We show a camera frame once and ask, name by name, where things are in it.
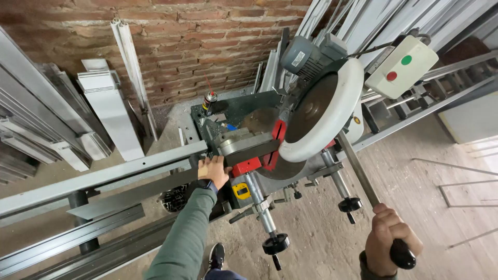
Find person's right hand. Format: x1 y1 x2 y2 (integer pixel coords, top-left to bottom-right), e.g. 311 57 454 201
364 202 424 277

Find person's left hand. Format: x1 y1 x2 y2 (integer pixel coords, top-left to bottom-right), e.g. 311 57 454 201
197 155 233 191

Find saw lever with black grip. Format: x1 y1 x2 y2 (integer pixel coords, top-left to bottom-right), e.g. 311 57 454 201
336 131 417 270

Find dark grey aluminium profile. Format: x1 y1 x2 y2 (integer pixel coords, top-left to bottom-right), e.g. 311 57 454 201
66 140 281 221

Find thin metal frames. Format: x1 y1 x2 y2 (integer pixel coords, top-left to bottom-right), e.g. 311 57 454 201
410 157 498 250

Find short clamp with black knob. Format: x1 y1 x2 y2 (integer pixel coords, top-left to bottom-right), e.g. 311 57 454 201
307 149 363 225

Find white panel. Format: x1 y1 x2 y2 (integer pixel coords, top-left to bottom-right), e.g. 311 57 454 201
437 89 498 145

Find long clamp with black knob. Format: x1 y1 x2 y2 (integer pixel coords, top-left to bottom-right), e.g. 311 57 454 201
229 172 291 271

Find white saw blade guard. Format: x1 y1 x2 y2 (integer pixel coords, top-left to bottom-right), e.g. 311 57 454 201
278 58 365 163

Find circular saw blade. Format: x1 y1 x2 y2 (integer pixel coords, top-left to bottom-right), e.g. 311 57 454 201
285 72 339 144

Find red blade slot guard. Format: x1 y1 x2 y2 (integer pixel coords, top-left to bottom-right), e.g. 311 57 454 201
263 119 288 172

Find yellow tape measure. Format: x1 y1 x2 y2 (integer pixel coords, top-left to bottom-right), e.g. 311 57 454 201
232 182 251 201

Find red clamp block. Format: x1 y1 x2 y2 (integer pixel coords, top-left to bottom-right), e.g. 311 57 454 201
232 157 263 178

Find grey metal vice jaw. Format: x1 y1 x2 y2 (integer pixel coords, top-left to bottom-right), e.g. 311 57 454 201
216 130 275 157

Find black shoe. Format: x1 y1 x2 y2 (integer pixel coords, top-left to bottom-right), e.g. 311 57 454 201
202 243 226 279

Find grey electric saw motor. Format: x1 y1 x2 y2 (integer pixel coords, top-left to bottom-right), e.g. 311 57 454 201
280 33 348 81

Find black wrist watch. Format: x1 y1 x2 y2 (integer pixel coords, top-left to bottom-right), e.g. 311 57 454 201
196 178 219 194

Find green saw table base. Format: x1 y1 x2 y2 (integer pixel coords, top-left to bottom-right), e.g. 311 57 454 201
190 89 348 211

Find short grey profiles beside motor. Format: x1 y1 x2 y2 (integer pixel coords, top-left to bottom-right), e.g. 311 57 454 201
252 38 291 94

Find bundle of leaning white profiles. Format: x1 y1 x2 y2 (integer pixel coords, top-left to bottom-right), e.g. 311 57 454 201
295 0 498 71

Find bucket of metal offcuts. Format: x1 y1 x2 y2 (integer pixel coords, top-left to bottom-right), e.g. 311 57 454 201
159 184 191 214

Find black and yellow spray can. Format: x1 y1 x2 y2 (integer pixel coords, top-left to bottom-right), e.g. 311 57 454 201
201 73 219 117

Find wide white profile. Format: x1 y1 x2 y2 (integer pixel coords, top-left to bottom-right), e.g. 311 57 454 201
76 58 146 162

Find narrow white profile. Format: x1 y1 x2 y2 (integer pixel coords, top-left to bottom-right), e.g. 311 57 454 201
110 18 158 142

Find grey metal floor rails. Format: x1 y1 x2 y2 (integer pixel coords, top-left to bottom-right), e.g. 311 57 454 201
0 203 227 280

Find stack of grey profiles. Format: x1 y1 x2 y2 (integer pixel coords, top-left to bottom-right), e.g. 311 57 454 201
0 25 116 186

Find grey ladder-shaped support rail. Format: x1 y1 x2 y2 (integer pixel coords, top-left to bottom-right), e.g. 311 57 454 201
349 50 498 153

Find white switch box with buttons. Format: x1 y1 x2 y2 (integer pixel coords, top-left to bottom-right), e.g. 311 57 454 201
364 35 440 100

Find black power cable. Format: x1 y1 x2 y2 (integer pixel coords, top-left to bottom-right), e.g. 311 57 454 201
346 33 432 60

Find grey metal support rail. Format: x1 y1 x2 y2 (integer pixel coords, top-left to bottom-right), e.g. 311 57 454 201
0 140 209 228

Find black support post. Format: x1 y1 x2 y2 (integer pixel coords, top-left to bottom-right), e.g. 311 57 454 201
68 190 100 254

